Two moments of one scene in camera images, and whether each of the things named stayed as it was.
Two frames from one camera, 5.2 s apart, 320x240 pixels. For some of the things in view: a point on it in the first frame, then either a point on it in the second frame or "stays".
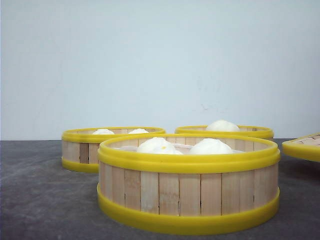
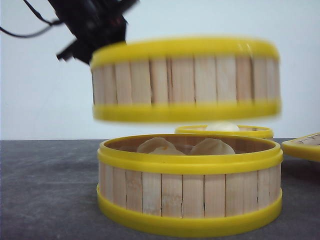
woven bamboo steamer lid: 307,146 stays
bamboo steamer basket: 80,146 to 186,80
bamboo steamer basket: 188,183 stays
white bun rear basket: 222,126 stays
